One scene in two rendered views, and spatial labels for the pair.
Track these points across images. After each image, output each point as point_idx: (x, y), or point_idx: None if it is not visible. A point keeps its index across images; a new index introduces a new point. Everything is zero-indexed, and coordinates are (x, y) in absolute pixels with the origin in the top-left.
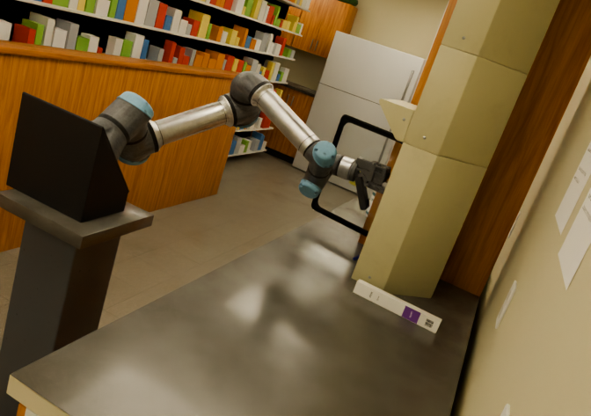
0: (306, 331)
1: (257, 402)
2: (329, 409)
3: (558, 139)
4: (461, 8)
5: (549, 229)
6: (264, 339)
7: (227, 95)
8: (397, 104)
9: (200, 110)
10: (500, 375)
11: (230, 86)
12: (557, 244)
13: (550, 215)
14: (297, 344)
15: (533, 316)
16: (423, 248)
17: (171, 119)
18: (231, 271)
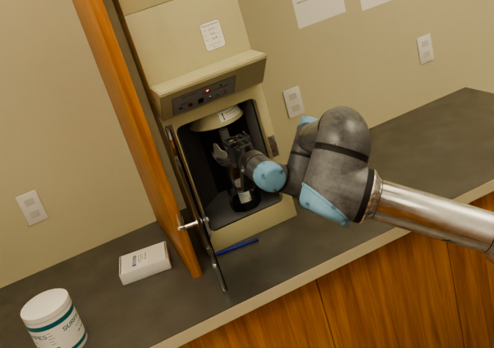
0: (404, 162)
1: (473, 126)
2: (431, 128)
3: (54, 77)
4: None
5: (301, 37)
6: (445, 153)
7: (368, 169)
8: (256, 51)
9: (417, 190)
10: (378, 67)
11: (370, 147)
12: (348, 15)
13: (281, 40)
14: (420, 154)
15: (378, 32)
16: None
17: (468, 204)
18: None
